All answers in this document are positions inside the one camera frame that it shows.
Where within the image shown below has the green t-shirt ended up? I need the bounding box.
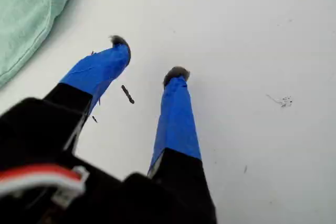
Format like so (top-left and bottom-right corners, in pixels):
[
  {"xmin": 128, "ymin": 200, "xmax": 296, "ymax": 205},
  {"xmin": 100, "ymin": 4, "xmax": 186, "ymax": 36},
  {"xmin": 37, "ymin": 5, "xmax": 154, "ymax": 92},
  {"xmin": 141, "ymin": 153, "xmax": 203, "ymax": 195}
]
[{"xmin": 0, "ymin": 0, "xmax": 86, "ymax": 90}]

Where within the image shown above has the dark debris stick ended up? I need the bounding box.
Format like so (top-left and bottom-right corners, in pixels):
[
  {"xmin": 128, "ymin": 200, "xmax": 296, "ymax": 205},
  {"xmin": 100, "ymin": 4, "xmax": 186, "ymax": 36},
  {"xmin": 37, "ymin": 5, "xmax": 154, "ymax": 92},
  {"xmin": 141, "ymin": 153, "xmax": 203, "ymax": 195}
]
[{"xmin": 121, "ymin": 84, "xmax": 135, "ymax": 105}]

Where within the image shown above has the gripper servo wire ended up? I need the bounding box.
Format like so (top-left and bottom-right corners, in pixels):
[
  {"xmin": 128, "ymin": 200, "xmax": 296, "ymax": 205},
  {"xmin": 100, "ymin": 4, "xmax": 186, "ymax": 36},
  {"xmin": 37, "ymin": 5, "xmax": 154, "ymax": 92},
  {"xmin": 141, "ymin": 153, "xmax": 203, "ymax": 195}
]
[{"xmin": 0, "ymin": 163, "xmax": 89, "ymax": 206}]

